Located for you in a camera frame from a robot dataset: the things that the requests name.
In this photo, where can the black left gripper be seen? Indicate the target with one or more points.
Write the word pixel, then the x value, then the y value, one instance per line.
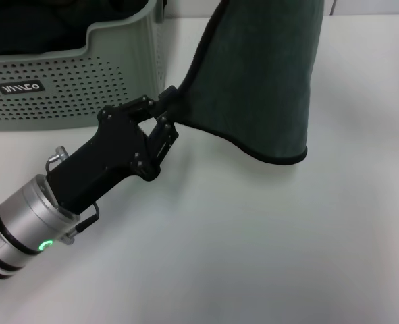
pixel 108 162

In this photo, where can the green towel with yellow underside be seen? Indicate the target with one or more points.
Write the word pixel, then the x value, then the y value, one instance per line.
pixel 253 84

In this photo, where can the grey-green perforated storage box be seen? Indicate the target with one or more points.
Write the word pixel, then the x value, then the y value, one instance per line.
pixel 67 84

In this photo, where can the silver left gripper loop plug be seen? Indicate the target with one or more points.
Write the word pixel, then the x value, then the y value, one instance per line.
pixel 57 157

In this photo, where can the black cloth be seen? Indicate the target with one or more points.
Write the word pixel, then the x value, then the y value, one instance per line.
pixel 33 27

